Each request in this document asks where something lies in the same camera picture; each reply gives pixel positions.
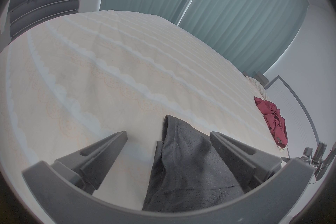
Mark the cream pillow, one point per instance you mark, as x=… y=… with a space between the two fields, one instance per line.
x=258 y=85

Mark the black T-shirt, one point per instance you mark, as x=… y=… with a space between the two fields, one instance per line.
x=189 y=170

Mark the white printed garment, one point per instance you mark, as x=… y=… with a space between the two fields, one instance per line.
x=283 y=149

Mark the red garment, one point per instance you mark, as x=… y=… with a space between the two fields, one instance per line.
x=274 y=120

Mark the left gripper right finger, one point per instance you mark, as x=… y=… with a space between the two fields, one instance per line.
x=236 y=162

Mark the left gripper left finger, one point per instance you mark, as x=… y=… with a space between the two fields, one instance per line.
x=102 y=162

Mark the bed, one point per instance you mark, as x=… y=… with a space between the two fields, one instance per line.
x=131 y=73

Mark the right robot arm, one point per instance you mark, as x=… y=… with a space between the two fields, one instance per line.
x=325 y=162

